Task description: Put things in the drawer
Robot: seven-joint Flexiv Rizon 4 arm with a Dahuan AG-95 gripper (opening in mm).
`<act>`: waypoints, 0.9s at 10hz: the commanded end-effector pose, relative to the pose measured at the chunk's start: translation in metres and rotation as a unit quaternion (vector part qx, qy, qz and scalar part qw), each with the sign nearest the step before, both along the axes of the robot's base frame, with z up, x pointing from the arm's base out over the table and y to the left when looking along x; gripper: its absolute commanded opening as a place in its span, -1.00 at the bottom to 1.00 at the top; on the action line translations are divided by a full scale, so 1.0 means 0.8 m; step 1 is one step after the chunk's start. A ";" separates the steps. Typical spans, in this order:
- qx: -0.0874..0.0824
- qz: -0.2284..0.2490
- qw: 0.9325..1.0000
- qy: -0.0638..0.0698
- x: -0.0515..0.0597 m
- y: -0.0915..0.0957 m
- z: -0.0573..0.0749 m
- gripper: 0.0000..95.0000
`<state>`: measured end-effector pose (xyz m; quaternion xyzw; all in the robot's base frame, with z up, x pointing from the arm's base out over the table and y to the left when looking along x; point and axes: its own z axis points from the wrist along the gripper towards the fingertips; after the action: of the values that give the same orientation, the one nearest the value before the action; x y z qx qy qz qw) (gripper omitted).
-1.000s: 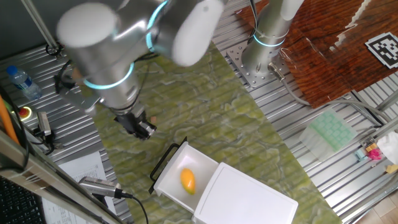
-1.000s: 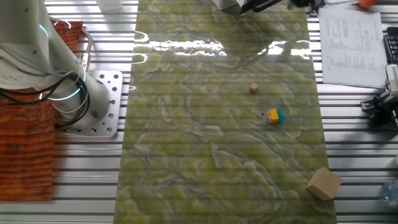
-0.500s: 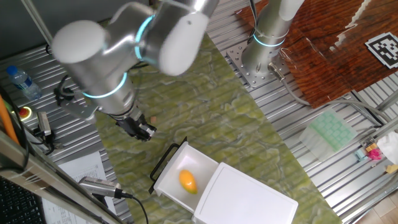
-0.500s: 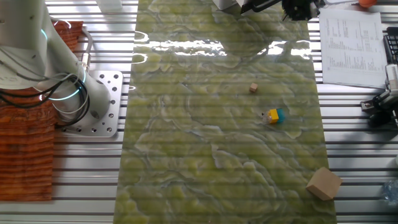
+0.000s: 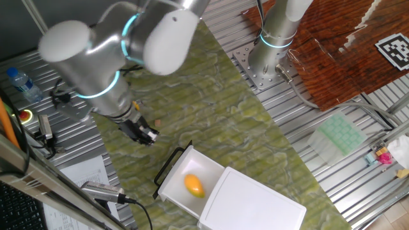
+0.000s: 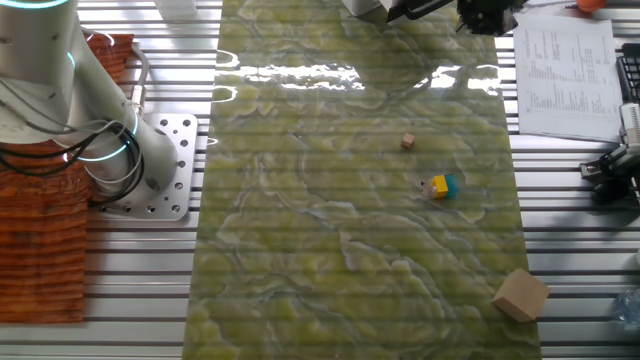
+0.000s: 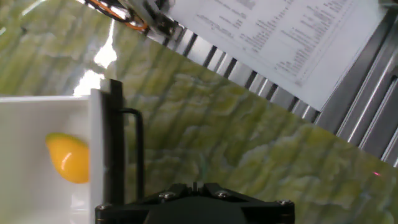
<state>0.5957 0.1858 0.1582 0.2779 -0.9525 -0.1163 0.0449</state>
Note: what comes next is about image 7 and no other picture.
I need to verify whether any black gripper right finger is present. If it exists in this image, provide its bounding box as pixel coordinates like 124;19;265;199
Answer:
196;182;295;224

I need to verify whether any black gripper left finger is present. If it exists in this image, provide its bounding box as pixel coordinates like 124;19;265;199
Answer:
95;182;195;224

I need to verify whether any yellow toy mango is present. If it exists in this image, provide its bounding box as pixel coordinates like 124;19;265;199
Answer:
45;133;91;184

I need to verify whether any green marble pattern mat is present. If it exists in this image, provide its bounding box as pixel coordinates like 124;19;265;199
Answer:
0;0;398;224

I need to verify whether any printed paper sheet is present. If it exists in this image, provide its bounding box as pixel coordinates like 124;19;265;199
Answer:
164;0;388;111

